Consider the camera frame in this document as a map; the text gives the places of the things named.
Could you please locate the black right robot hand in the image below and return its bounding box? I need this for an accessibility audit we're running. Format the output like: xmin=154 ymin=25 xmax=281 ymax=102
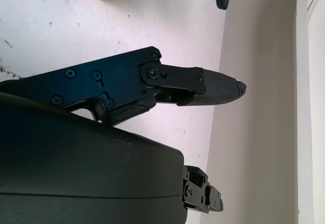
xmin=0 ymin=46 xmax=247 ymax=224

